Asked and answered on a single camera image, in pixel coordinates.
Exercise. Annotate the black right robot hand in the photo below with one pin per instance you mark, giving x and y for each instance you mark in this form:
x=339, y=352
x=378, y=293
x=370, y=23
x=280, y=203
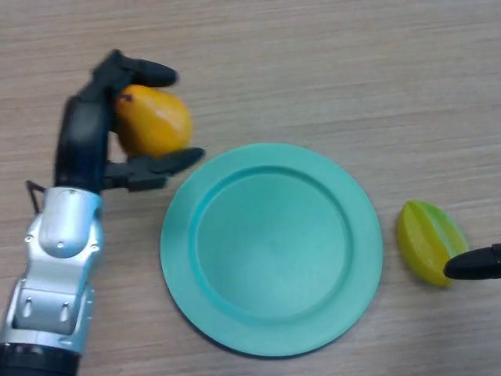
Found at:
x=473, y=266

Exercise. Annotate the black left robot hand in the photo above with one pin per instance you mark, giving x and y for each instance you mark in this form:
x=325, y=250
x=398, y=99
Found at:
x=80, y=145

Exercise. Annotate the yellow pear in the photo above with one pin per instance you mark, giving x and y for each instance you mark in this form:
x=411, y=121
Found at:
x=156, y=121

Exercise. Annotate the green round plate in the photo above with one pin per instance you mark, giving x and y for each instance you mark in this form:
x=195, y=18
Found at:
x=270, y=250

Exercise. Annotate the yellow green starfruit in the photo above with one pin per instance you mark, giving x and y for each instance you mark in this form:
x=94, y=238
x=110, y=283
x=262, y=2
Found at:
x=424, y=243

